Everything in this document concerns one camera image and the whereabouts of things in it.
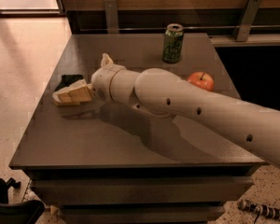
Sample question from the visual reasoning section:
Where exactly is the grey drawer cabinet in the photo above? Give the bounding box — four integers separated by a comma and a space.
8, 32, 269, 224

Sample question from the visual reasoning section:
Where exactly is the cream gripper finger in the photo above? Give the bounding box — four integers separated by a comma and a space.
101, 53, 114, 68

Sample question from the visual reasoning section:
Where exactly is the left metal wall bracket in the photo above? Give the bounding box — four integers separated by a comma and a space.
104, 0, 119, 34

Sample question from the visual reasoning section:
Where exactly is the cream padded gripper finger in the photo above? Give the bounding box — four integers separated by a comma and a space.
52, 79, 92, 104

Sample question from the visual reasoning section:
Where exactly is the green soda can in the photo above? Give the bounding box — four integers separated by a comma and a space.
162, 23, 184, 63

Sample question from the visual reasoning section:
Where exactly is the right metal wall bracket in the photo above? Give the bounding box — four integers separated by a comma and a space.
232, 0, 262, 42

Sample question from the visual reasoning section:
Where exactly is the metal wall bracket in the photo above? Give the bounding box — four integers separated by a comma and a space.
104, 0, 119, 34
232, 0, 262, 42

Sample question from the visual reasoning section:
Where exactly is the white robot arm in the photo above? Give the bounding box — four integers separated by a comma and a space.
52, 53, 280, 168

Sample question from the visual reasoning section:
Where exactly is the green and yellow sponge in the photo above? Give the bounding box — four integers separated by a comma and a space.
53, 75, 83, 105

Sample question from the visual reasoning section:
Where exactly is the red apple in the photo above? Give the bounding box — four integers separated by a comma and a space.
187, 72, 215, 91

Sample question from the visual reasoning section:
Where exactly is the black and white striped cable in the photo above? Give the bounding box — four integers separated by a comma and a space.
237, 199, 280, 224

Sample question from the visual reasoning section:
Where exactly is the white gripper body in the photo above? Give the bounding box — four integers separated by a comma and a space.
91, 63, 125, 102

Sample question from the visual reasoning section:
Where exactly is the black chair base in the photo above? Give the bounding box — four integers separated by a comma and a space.
0, 175, 46, 224

